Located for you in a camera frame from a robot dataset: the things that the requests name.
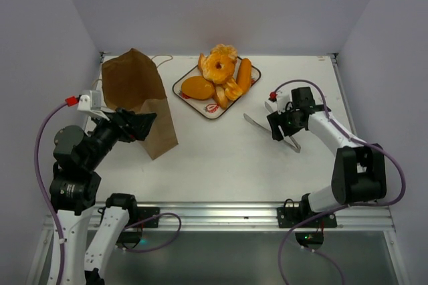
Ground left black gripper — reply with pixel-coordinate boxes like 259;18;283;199
83;106;156;169

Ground metal tongs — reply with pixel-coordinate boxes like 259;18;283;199
243;100;302;154

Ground brown paper bag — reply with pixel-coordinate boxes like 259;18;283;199
101;48;179;160

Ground orange fake bread roll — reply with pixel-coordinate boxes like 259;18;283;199
236;58;252;94

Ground fake braided bread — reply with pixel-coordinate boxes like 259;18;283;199
222;77;243;101

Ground oval orange fake bun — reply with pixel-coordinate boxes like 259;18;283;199
181;76;215;100

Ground fake ring doughnut bread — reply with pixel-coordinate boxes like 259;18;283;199
198;53;237;84

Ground fake baguette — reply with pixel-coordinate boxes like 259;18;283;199
213;86;229;110

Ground round fake bread bun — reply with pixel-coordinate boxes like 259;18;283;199
210;43;238;64

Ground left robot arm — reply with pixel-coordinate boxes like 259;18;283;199
49;108;156;284

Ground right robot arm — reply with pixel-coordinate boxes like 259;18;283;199
267;87;387;227

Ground strawberry print tray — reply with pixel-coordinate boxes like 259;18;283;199
172;56;261;120

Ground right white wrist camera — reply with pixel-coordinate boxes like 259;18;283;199
269;90;291;114

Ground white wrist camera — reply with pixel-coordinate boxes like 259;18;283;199
269;90;291;114
78;90;108;119

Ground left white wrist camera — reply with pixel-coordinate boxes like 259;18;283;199
78;90;108;119

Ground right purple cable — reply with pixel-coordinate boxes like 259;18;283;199
270;79;407;285

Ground purple cable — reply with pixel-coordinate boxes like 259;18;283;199
270;79;407;285
34;96;183;285

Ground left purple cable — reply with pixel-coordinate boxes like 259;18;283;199
34;96;183;285

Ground aluminium rail frame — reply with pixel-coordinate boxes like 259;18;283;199
138;202;395;232

